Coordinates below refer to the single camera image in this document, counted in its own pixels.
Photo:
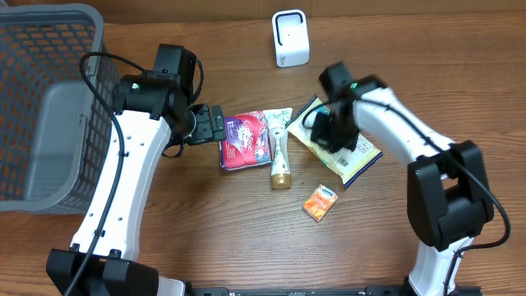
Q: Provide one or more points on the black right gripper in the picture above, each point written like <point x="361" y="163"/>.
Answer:
<point x="320" y="135"/>

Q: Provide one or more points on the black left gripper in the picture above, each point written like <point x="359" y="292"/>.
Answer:
<point x="206" y="131"/>

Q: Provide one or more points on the yellow snack bag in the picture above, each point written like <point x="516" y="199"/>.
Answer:
<point x="348" y="164"/>

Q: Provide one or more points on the red purple pouch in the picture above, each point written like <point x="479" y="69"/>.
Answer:
<point x="247" y="141"/>

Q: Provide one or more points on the white tube gold cap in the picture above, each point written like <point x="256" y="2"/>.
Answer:
<point x="277" y="122"/>

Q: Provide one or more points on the small orange juice carton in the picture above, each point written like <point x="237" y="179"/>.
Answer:
<point x="320" y="202"/>

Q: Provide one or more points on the grey plastic basket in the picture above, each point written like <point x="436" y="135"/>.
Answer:
<point x="54" y="132"/>

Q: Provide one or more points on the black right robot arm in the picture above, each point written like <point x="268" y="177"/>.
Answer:
<point x="447" y="199"/>

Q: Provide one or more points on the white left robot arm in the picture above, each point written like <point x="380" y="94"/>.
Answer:
<point x="150" y="112"/>

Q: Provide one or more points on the white barcode scanner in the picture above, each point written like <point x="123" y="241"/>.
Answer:
<point x="292" y="47"/>

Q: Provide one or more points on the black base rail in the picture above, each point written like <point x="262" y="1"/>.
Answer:
<point x="374" y="290"/>

